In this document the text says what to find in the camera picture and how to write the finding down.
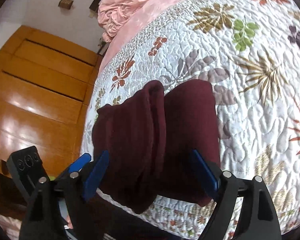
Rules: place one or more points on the floral quilted bedspread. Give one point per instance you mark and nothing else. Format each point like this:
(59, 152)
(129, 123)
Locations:
(240, 92)

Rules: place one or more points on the crumpled pink duvet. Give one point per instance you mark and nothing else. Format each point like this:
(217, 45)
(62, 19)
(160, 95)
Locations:
(120, 5)

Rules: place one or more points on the pink bed sheet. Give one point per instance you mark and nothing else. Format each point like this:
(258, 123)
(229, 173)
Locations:
(145, 17)

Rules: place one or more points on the maroon pants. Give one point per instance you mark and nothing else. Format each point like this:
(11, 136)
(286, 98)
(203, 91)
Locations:
(140, 130)

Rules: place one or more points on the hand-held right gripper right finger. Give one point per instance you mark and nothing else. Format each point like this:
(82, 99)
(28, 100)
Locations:
(205, 175)

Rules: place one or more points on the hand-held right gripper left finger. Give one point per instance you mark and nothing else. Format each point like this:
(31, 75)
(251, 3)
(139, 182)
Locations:
(97, 175)

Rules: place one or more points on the wooden wardrobe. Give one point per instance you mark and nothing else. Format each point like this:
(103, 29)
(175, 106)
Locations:
(40, 92)

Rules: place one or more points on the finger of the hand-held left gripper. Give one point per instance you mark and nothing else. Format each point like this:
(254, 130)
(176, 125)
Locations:
(80, 161)

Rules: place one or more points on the pale pink cloth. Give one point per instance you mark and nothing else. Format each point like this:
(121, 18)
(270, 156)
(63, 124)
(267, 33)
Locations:
(6, 226)

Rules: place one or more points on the brown wall box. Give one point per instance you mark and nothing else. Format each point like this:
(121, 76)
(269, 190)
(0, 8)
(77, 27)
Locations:
(65, 3)

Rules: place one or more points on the dark bedside table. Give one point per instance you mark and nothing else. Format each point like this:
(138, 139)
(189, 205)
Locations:
(102, 48)

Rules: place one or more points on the person's left hand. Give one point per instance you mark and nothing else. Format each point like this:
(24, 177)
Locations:
(68, 222)

